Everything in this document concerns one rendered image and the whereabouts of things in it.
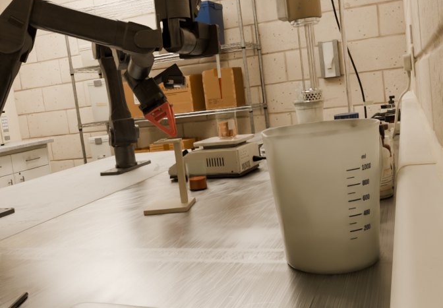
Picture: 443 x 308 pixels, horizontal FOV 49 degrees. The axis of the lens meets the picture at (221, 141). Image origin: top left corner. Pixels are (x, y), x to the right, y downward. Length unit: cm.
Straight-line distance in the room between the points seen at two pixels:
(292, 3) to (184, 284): 112
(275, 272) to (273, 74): 316
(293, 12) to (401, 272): 130
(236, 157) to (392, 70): 252
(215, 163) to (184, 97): 238
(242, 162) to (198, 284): 63
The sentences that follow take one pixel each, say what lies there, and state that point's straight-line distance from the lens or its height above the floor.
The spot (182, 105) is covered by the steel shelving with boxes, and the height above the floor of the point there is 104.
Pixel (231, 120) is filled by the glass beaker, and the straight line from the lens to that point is 115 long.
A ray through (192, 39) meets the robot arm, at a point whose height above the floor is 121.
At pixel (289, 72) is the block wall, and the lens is 362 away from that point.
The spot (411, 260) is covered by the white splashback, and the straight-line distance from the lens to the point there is 26.
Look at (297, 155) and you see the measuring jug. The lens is 49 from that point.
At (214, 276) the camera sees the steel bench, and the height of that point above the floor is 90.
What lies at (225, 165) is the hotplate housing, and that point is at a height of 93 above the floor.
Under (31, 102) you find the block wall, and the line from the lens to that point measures 476.
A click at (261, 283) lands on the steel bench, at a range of 52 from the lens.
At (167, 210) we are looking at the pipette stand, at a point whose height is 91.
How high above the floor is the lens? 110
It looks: 6 degrees down
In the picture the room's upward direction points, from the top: 7 degrees counter-clockwise
